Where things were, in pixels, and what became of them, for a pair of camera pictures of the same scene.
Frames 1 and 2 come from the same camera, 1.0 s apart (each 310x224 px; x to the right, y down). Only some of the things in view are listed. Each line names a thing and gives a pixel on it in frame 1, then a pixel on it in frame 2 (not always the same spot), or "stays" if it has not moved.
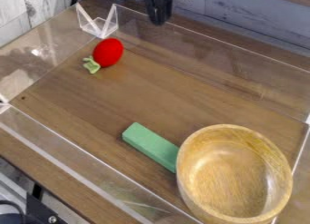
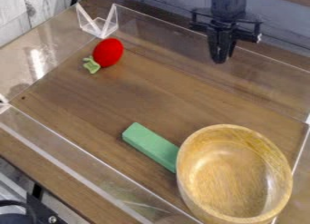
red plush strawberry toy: [107, 53] stays
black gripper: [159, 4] to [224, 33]
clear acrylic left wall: [39, 49] stays
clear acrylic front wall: [57, 150] stays
